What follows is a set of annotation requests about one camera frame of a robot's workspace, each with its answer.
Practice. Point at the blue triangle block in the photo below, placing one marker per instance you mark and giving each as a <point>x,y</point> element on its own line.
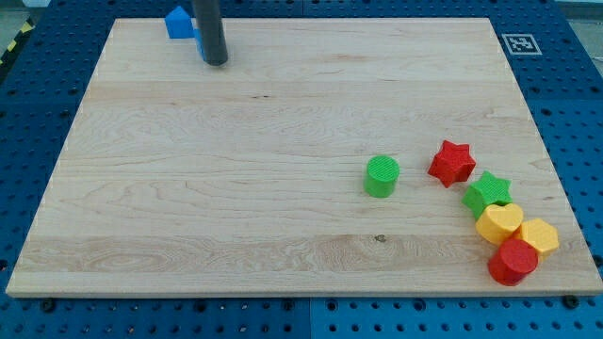
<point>199,42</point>

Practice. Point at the green cylinder block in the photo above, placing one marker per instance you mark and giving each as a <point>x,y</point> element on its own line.
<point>381,176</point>

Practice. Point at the light wooden board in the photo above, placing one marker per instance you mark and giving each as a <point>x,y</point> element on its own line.
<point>181,180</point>

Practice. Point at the red star block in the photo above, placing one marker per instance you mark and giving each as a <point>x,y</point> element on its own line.
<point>452,164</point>

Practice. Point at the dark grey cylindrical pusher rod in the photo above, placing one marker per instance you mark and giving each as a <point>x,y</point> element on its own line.
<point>209,22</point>

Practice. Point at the green star block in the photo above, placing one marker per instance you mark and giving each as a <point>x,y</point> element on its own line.
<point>488,190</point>

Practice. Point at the blue house-shaped block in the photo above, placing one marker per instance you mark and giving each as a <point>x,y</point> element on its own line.
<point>178,24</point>

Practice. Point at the yellow heart block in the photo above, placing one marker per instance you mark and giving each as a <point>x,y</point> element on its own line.
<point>497,223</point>

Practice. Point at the red cylinder block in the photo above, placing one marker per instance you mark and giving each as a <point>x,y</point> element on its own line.
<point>514,260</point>

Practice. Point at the white fiducial marker tag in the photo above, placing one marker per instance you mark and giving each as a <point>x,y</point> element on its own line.
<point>520,44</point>

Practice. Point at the yellow hexagon block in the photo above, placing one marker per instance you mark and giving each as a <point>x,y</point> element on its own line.
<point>542,236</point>

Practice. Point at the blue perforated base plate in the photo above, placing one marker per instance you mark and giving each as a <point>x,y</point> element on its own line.
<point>42,91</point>

